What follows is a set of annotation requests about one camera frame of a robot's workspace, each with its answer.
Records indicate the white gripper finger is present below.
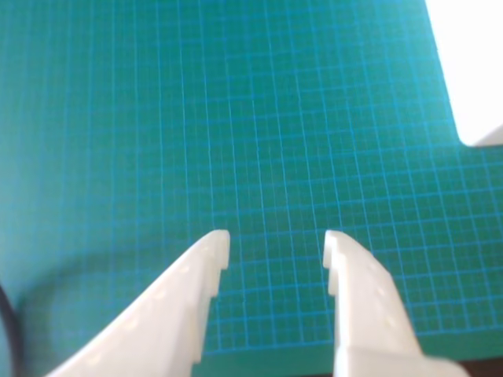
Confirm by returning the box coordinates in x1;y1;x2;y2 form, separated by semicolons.
322;229;468;377
46;229;231;377

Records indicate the white rectangular bin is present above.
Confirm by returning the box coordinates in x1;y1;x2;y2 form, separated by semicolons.
424;0;503;148

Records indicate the green cutting mat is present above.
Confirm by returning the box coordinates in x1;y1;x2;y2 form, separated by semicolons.
0;0;503;367

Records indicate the thick black cable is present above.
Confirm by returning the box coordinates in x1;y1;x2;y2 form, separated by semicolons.
0;282;20;377

